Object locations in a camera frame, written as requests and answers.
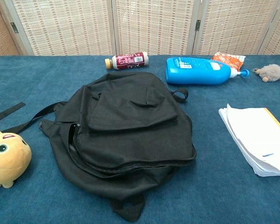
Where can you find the black fabric backpack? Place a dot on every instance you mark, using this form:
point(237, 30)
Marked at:
point(130, 130)

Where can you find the white notebook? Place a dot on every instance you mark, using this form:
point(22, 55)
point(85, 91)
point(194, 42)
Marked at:
point(254, 135)

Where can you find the drink bottle with red label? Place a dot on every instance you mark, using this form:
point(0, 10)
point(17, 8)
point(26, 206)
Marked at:
point(128, 60)

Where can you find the blue pump lotion bottle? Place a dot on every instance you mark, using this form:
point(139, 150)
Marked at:
point(193, 72)

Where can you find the orange snack packet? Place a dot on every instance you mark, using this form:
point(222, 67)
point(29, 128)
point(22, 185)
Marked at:
point(226, 59)

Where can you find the woven folding screen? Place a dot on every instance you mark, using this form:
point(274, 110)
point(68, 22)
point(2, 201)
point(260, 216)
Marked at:
point(65, 25)

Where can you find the yellow plush animal toy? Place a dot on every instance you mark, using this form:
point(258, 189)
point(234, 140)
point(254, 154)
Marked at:
point(9, 158)

